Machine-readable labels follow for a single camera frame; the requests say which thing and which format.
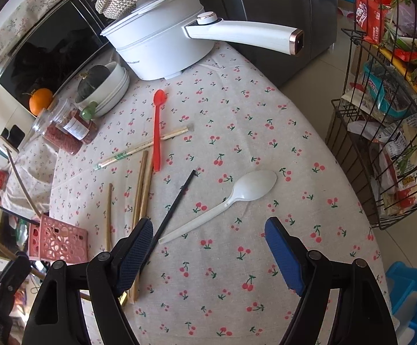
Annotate cherry print tablecloth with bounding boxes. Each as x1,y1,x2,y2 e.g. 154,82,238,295
49,41,389,345

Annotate red plastic spoon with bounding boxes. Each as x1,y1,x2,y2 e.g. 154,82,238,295
152,89,169,172

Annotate white plastic spoon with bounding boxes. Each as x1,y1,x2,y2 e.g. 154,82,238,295
158,170,278,244

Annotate draped cherry print cloth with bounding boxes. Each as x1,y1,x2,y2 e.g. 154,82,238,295
5,138,60,220

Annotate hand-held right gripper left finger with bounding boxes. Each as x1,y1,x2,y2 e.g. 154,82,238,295
22,217,155,345

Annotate white bowl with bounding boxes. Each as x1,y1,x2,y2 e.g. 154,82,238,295
95,61,127,97
75,70,130,117

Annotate green printed bamboo chopstick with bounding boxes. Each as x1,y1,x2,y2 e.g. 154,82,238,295
99,124,195,169
94,126,189,171

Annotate pink perforated utensil basket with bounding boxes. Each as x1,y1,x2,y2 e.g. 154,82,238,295
28,215,89,263

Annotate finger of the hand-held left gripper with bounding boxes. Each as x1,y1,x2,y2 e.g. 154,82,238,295
0,252,32,306

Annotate labelled glass jar goji berries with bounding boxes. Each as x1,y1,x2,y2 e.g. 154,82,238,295
52,99,99,144

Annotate white electric pot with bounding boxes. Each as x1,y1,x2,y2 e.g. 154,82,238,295
100,0,304,81

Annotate brown wooden chopstick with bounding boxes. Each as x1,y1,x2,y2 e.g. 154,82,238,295
128,170,155,304
131,149,149,232
106,183,113,253

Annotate teal snack packet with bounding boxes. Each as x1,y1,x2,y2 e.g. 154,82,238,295
363,61,415,121

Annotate white printed plastic bag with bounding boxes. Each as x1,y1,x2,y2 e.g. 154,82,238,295
374,122,417,220

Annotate black wire rack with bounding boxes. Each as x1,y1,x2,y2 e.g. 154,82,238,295
325,0,417,231

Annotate large orange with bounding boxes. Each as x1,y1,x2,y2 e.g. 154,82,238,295
29,88,53,116

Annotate blue plastic stool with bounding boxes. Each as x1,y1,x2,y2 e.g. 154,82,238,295
384,262,417,338

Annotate clear glass jar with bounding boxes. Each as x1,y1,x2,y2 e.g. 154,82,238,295
32,110,59,137

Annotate black microwave oven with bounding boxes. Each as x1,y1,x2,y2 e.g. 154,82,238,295
0,0,115,106

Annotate glass jar dried red fruit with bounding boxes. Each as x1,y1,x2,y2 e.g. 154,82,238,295
43,122,84,156

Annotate black chopstick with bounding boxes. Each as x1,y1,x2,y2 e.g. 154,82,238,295
138,170,197,274

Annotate grey refrigerator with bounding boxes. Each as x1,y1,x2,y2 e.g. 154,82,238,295
210,0,338,89

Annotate red snack packet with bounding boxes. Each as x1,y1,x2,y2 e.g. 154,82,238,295
354,0,389,45

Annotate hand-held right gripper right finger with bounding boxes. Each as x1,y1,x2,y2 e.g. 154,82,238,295
264,216,399,345

